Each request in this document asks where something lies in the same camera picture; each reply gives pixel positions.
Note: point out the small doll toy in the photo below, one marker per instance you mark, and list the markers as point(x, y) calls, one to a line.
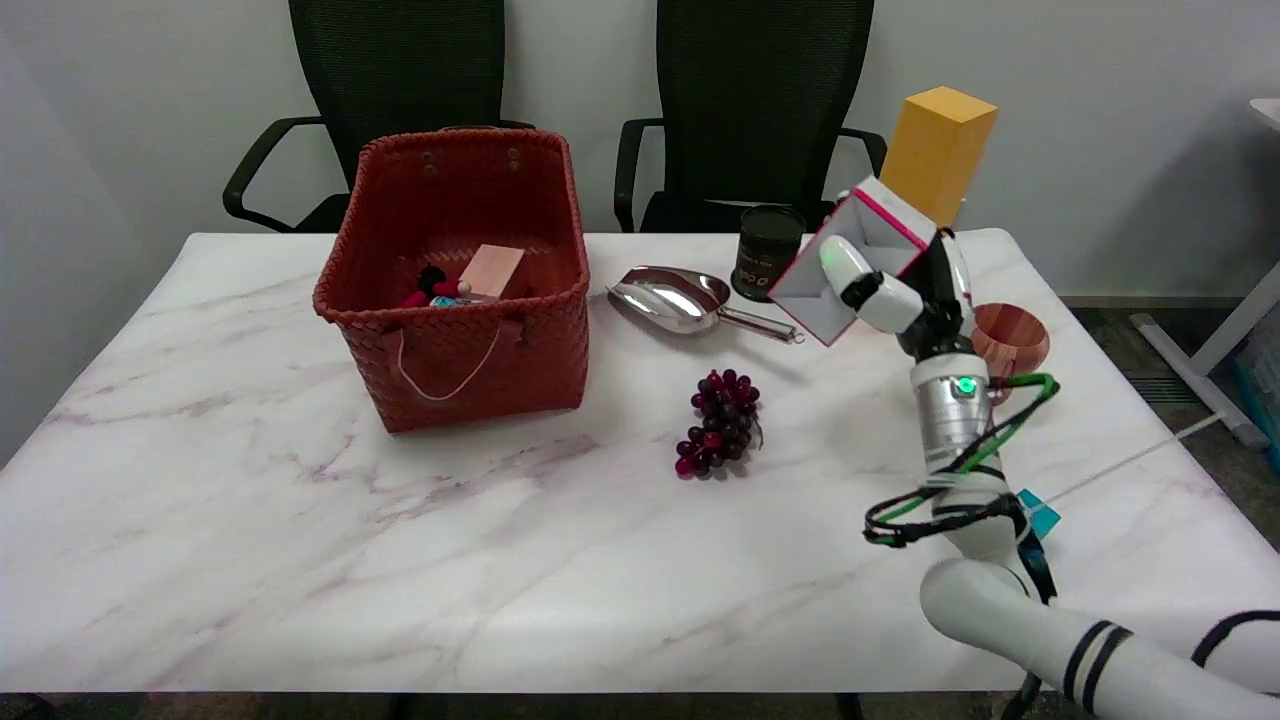
point(432, 288)

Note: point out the tall yellow box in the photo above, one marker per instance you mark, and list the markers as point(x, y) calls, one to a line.
point(935, 150)

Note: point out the teal label tag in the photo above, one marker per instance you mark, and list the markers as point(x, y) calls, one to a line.
point(1042, 515)

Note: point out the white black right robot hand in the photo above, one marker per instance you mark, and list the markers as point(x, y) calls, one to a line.
point(935, 320)

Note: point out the silver metal scoop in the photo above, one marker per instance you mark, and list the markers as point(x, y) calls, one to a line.
point(670, 298)

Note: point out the black mesh office chair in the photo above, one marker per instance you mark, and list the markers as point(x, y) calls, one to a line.
point(760, 90)
point(400, 70)

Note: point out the white paper box pink stripe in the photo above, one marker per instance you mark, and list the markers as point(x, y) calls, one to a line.
point(880, 225)

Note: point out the dark red grape bunch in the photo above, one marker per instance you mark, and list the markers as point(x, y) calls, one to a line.
point(720, 425)

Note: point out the white side table frame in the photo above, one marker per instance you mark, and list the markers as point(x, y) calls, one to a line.
point(1200, 360)

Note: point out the red woven basket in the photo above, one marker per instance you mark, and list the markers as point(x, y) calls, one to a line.
point(470, 370)

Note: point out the pink wooden block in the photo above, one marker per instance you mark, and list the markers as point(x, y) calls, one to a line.
point(492, 270)

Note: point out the blue storage bin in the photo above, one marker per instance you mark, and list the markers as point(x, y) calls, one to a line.
point(1262, 390)

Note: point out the wooden goblet cup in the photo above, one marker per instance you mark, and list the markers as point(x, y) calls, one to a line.
point(1015, 340)

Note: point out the black cylindrical can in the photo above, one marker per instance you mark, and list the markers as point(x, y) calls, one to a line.
point(765, 250)

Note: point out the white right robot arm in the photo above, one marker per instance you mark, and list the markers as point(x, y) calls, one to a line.
point(950, 420)

